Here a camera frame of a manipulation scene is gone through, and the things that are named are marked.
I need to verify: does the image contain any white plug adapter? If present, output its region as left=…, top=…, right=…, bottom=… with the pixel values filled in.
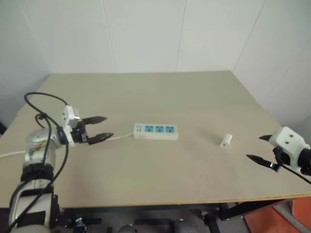
left=219, top=133, right=233, bottom=150

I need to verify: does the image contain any white power strip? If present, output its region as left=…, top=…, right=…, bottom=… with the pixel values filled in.
left=133, top=123, right=180, bottom=141

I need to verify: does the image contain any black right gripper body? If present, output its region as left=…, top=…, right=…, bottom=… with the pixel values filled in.
left=272, top=146, right=285, bottom=167

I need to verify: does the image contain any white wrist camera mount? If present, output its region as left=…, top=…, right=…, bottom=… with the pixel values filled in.
left=62, top=105, right=81, bottom=147
left=270, top=126, right=311, bottom=171

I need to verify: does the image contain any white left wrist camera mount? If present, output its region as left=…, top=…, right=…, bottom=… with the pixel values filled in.
left=62, top=105, right=81, bottom=147

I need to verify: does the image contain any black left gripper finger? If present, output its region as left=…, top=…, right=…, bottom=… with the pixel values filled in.
left=87, top=132, right=115, bottom=146
left=82, top=116, right=108, bottom=126

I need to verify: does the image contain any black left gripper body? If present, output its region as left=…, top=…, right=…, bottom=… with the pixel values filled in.
left=71, top=120, right=89, bottom=145

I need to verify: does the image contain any black metal table frame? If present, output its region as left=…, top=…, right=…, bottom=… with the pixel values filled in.
left=52, top=193, right=311, bottom=233

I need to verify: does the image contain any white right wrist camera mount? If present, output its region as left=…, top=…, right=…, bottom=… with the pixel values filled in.
left=270, top=126, right=311, bottom=171

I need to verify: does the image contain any orange floor mat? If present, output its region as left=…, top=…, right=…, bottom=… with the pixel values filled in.
left=242, top=198, right=311, bottom=233

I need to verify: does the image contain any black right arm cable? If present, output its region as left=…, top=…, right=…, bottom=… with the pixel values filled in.
left=281, top=164, right=311, bottom=184

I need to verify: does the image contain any white power cord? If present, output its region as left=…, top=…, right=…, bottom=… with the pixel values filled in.
left=0, top=132, right=135, bottom=159

